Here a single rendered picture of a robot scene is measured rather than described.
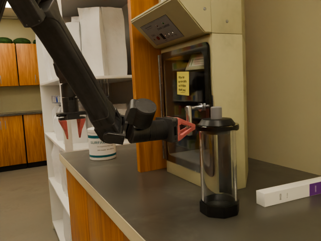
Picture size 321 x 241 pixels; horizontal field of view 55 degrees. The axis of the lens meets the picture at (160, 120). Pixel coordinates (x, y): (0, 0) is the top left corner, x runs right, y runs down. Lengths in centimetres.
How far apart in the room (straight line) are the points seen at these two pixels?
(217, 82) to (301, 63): 42
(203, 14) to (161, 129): 34
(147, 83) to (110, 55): 106
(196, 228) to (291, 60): 77
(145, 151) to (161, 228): 51
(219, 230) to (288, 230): 15
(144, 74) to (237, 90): 40
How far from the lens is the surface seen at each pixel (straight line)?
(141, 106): 78
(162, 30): 104
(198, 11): 90
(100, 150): 148
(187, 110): 91
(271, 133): 136
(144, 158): 122
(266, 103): 136
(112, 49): 224
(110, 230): 108
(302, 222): 82
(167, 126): 86
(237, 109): 96
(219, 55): 92
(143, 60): 120
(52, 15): 66
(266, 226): 78
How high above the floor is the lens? 126
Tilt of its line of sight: 6 degrees down
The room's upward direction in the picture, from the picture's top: 3 degrees counter-clockwise
